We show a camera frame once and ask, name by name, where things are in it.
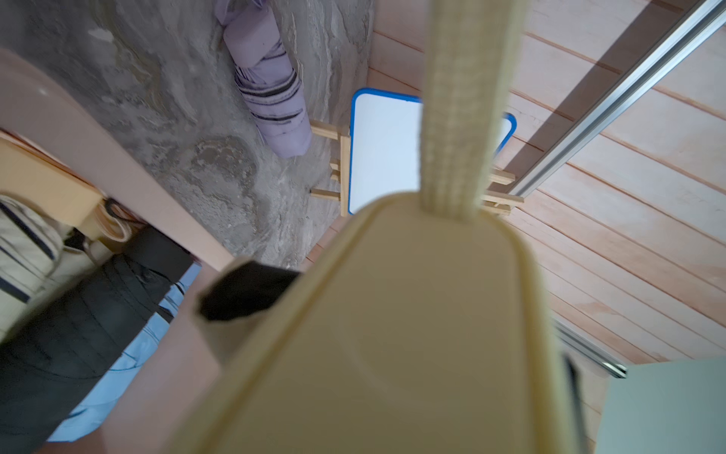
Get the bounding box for beige umbrella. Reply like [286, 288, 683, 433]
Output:
[0, 135, 106, 342]
[92, 199, 143, 243]
[166, 1, 588, 453]

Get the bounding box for black umbrella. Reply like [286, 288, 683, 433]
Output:
[1, 226, 194, 453]

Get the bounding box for blue umbrella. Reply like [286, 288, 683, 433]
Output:
[47, 262, 202, 443]

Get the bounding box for pink plastic storage box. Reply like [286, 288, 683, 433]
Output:
[1, 48, 233, 453]

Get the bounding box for purple folded umbrella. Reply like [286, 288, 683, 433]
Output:
[215, 1, 313, 159]

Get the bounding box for white board blue frame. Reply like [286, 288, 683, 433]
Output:
[347, 87, 518, 217]

